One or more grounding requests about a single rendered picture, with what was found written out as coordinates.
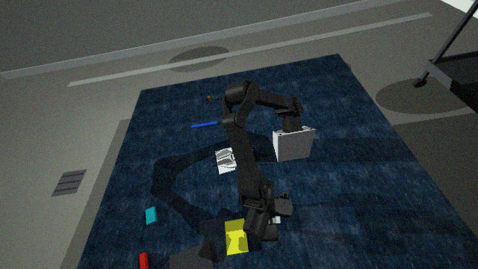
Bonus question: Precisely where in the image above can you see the yellow flat plate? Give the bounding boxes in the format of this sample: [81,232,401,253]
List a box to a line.
[225,218,249,255]

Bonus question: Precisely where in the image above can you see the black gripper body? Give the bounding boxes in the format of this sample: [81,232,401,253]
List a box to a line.
[258,203,279,242]

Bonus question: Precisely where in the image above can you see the red rectangular block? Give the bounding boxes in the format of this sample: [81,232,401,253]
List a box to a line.
[139,253,149,269]

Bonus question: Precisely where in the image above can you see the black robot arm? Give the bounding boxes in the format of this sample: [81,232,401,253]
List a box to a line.
[222,78,303,240]

